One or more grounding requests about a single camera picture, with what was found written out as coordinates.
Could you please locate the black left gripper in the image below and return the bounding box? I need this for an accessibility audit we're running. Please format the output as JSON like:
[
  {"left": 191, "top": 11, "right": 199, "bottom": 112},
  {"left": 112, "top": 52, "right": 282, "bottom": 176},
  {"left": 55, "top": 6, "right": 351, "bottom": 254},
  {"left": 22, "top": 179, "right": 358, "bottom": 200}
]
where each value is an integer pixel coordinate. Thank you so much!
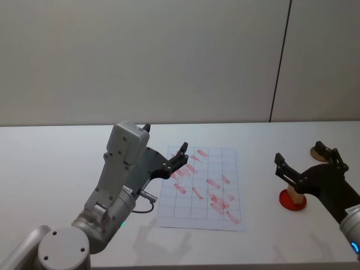
[{"left": 123, "top": 123, "right": 190, "bottom": 195}]

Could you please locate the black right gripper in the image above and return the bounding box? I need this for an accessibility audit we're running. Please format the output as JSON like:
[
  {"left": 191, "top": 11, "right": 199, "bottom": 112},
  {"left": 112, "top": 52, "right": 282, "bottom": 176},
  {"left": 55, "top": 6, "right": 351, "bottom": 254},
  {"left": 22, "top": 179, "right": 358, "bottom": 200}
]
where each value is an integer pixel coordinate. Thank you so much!
[{"left": 274, "top": 141, "right": 360, "bottom": 223}]

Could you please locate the round wooden disc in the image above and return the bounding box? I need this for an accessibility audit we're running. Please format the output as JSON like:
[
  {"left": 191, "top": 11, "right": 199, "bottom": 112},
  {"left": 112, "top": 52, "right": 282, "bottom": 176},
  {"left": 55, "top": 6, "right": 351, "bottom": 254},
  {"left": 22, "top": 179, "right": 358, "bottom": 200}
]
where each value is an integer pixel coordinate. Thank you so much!
[{"left": 309, "top": 146, "right": 329, "bottom": 163}]

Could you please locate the wooden stamp block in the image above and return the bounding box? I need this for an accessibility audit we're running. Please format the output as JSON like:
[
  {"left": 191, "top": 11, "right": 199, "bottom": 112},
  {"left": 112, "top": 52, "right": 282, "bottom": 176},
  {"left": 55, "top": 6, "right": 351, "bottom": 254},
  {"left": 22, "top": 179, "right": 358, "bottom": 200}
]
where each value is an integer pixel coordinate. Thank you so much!
[{"left": 286, "top": 182, "right": 306, "bottom": 205}]

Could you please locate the white gridded paper sheet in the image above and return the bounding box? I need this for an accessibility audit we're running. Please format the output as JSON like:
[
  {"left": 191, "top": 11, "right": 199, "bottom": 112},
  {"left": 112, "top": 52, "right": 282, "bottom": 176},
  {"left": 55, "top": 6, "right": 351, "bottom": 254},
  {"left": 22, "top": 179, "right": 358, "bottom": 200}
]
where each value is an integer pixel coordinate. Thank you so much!
[{"left": 156, "top": 145, "right": 249, "bottom": 233}]

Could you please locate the thin dark gripper cable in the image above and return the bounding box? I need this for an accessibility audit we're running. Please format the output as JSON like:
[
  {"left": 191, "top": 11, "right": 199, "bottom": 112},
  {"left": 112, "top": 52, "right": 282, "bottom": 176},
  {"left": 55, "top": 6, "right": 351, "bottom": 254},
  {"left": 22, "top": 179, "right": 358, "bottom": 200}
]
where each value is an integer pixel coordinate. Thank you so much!
[{"left": 131, "top": 190, "right": 159, "bottom": 214}]

